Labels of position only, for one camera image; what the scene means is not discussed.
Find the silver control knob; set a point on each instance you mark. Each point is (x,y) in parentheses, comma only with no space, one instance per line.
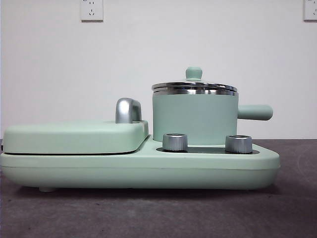
(174,142)
(239,143)

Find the green breakfast machine base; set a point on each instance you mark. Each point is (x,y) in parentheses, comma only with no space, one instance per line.
(148,171)

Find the white wall socket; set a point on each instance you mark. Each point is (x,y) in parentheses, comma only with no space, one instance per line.
(310,10)
(91,11)

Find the glass lid with green knob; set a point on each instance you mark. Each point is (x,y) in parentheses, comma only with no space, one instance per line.
(194,73)

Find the green hinged griddle cover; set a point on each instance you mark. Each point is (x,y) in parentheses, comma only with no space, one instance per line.
(74,136)

